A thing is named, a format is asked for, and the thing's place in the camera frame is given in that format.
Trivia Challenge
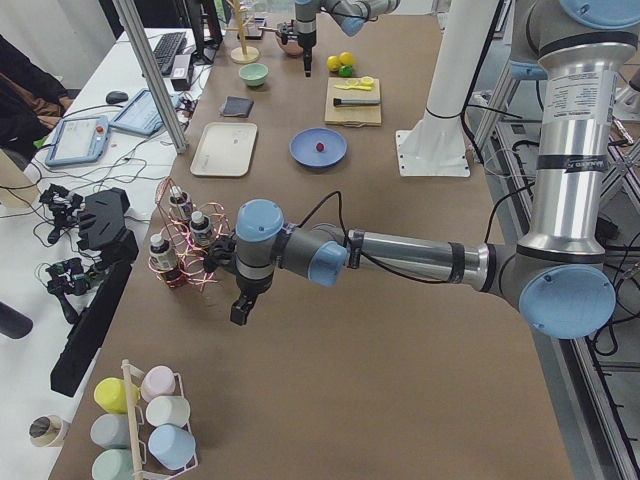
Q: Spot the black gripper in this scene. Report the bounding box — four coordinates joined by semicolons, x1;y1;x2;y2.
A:
288;19;317;78
230;275;273;325

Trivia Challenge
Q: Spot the blue round plate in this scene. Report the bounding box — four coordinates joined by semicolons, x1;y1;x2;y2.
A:
289;128;347;169

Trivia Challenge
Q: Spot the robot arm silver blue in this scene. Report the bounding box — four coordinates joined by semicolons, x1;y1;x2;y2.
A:
293;0;401;78
224;1;639;339

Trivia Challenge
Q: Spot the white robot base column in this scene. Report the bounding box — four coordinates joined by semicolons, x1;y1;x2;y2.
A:
396;0;501;178

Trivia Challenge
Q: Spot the pink bowl with ice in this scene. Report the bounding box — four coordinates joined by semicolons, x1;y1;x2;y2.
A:
275;21;303;57

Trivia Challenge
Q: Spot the green lime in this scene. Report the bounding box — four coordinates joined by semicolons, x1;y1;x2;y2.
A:
338;65;353;78

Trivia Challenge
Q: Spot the steel muddler black tip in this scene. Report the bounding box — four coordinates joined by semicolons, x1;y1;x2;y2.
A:
332;97;381;107

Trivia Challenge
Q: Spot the green ceramic bowl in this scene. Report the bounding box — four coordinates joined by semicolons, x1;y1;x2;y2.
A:
238;63;269;87

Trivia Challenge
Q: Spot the wooden cup tree stand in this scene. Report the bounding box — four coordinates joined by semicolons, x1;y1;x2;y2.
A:
226;0;260;65

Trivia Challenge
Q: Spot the yellow plastic knife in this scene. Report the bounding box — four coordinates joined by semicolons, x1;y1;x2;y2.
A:
333;83;373;91

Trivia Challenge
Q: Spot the wooden cutting board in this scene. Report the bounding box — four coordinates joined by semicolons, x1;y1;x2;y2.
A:
324;76;382;127

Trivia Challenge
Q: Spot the grey folded cloth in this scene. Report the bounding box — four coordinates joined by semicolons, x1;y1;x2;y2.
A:
220;96;254;118

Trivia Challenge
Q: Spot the dark drink bottle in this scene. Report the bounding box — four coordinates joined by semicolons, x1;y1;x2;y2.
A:
189;210;214;248
149;233;179;272
169;185;193;220

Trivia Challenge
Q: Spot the pink cup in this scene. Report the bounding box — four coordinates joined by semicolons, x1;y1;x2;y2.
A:
140;365;176;402

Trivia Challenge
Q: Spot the cream rabbit tray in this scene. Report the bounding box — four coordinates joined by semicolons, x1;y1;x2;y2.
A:
190;122;258;178

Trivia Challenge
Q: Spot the white cup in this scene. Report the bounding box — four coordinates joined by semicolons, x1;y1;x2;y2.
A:
146;396;191;427

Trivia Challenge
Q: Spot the black keyboard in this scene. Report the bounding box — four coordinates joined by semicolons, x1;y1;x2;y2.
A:
153;32;186;77

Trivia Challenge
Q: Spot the white cup rack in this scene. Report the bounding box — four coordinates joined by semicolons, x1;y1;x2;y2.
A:
121;359;200;480

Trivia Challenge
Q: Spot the light blue cup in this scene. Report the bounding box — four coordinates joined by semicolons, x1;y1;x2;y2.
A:
148;424;196;470

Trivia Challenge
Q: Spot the yellow cup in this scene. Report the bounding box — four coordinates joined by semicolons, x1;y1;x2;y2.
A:
93;377;127;414

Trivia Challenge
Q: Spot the blue teach pendant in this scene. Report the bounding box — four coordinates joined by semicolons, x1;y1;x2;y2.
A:
109;89;164;136
45;115;109;167

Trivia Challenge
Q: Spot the grey cup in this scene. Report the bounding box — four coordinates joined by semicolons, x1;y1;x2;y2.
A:
90;414;130;449

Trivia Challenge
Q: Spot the black computer mouse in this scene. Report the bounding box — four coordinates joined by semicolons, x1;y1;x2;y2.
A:
105;91;129;105

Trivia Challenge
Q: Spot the mint green cup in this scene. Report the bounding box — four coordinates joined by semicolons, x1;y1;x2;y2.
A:
91;449;133;480

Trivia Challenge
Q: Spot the tape roll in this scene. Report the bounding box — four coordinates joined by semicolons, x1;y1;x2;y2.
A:
29;415;70;448

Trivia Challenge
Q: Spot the seated person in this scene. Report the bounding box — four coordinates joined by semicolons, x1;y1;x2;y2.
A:
1;37;73;157

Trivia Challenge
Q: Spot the copper wire bottle rack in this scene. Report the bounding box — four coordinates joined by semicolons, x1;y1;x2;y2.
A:
147;177;231;291

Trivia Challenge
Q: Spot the black camera stand device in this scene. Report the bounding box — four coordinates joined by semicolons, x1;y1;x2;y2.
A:
47;187;139;397

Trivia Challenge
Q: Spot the aluminium frame post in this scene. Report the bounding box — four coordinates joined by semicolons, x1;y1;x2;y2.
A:
113;0;187;154

